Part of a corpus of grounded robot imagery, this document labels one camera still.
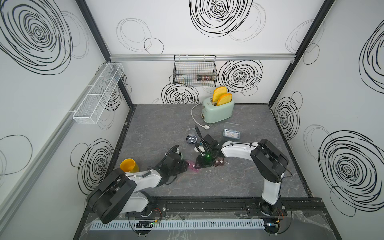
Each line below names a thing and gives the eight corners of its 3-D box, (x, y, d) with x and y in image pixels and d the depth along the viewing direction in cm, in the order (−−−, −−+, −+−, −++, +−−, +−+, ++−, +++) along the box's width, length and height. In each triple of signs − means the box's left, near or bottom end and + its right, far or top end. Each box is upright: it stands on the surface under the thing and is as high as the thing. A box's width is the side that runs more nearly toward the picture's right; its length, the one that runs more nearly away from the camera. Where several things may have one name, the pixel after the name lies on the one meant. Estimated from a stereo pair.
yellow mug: (125, 173, 87) (118, 166, 80) (129, 164, 91) (123, 157, 83) (139, 175, 86) (133, 169, 79) (142, 167, 90) (137, 159, 82)
